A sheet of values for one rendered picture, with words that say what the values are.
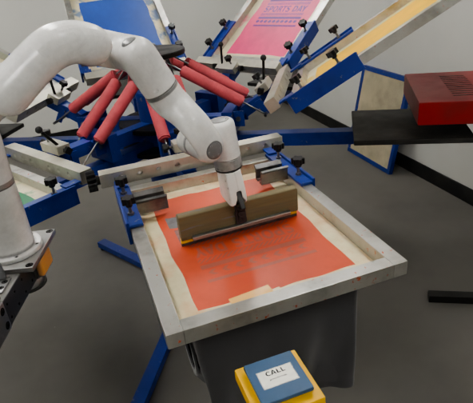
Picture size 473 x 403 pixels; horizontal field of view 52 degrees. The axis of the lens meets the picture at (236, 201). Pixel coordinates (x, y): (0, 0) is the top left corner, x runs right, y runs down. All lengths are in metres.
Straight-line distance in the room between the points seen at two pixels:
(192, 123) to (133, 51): 0.20
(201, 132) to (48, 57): 0.36
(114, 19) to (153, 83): 2.22
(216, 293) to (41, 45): 0.65
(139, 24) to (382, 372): 2.41
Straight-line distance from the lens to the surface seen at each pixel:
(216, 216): 1.34
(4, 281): 1.09
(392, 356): 2.39
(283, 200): 1.40
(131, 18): 3.32
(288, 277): 1.21
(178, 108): 1.14
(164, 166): 1.74
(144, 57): 1.10
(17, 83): 1.03
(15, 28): 5.54
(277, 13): 3.03
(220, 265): 1.27
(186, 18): 5.69
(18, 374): 2.64
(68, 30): 1.03
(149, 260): 1.27
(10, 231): 1.11
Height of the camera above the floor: 1.67
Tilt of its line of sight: 27 degrees down
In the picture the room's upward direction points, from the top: 6 degrees counter-clockwise
